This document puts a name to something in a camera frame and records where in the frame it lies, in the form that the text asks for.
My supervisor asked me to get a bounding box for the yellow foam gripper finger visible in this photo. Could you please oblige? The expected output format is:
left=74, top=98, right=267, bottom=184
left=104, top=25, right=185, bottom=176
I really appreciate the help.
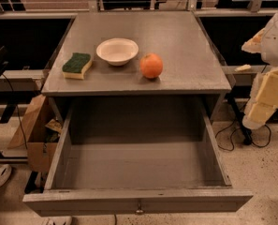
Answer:
left=241, top=28, right=265, bottom=53
left=242, top=67, right=278, bottom=129

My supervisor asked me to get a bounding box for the orange fruit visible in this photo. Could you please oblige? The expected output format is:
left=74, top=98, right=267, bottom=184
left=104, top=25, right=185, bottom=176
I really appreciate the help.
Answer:
left=139, top=52, right=163, bottom=79

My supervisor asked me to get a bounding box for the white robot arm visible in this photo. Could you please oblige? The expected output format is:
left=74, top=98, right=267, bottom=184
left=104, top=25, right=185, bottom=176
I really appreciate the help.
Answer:
left=241, top=11, right=278, bottom=129

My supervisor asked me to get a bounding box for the open grey top drawer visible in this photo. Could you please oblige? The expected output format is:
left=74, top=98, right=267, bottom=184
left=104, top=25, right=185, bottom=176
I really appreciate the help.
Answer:
left=23, top=96, right=253, bottom=216

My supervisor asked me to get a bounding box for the small metal drawer knob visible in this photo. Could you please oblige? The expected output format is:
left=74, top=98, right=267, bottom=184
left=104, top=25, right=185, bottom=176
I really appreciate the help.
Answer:
left=135, top=202, right=144, bottom=216

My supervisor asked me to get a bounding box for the small yellow foam piece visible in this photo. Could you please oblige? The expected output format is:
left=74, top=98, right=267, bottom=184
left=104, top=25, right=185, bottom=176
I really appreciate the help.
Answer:
left=234, top=64, right=251, bottom=72

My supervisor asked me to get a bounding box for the black table leg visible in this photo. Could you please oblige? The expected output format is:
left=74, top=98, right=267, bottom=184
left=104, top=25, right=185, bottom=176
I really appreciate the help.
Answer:
left=227, top=94, right=253, bottom=145

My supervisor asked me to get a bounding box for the grey wooden cabinet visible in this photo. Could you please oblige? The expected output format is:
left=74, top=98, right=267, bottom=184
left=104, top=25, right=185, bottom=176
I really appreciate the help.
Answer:
left=40, top=10, right=233, bottom=124

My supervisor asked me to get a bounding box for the white ceramic bowl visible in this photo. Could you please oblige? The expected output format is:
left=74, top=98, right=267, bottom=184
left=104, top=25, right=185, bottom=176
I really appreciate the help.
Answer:
left=96, top=38, right=139, bottom=67

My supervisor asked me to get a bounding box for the green and yellow sponge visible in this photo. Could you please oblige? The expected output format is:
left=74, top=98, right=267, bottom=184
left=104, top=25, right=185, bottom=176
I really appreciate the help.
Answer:
left=62, top=52, right=92, bottom=80

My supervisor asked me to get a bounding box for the brown cardboard box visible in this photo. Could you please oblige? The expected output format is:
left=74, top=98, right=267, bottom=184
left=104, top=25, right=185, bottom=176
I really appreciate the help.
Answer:
left=7, top=95, right=57, bottom=173

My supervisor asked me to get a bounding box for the white sneaker bottom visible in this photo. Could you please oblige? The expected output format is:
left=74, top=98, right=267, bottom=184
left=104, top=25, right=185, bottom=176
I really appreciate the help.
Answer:
left=41, top=217, right=72, bottom=225

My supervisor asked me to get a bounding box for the black floor cable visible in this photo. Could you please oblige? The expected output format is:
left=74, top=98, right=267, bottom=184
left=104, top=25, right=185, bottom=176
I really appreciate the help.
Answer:
left=214, top=119, right=272, bottom=152

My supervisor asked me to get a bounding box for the black cable on left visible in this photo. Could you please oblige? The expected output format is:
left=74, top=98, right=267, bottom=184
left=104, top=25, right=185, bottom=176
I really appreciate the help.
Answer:
left=1, top=73, right=29, bottom=150

